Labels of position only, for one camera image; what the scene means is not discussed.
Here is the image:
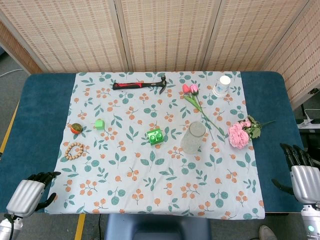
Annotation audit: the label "transparent glass vase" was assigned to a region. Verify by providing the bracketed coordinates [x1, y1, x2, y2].
[180, 121, 207, 155]

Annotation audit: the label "woven bamboo folding screen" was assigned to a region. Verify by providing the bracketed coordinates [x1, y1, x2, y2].
[0, 0, 320, 111]

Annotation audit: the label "grey shoe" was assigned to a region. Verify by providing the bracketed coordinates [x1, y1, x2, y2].
[258, 224, 278, 240]

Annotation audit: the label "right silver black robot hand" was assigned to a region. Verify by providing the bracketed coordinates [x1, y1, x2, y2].
[271, 142, 320, 204]

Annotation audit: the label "dark blue table cover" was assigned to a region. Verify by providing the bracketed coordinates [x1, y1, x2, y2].
[0, 71, 313, 215]

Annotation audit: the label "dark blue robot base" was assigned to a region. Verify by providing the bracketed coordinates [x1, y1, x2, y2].
[104, 213, 212, 240]

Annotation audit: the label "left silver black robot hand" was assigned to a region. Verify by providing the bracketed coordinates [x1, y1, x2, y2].
[5, 171, 62, 218]

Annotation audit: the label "floral leaf print tablecloth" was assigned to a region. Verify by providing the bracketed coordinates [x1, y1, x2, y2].
[44, 71, 266, 221]

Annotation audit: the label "pink red artificial rose stems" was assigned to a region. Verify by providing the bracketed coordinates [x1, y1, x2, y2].
[181, 83, 226, 137]

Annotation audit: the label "white paper cup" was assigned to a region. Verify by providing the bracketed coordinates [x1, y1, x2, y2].
[212, 75, 231, 98]

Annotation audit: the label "white power strip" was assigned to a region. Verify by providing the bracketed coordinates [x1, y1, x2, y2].
[297, 108, 320, 130]

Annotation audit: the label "green toy building brick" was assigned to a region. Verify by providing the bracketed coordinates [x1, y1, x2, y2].
[146, 128, 164, 146]

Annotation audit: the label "orange green toy fruit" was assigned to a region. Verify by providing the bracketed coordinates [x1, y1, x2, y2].
[70, 123, 83, 135]

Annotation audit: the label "wooden bead bracelet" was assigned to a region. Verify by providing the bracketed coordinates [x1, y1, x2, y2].
[65, 142, 85, 160]

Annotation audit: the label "red black claw hammer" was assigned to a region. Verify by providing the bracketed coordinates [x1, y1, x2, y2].
[112, 74, 169, 96]

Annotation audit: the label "pink artificial peony bouquet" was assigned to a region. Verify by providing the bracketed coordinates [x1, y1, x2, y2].
[227, 114, 276, 150]

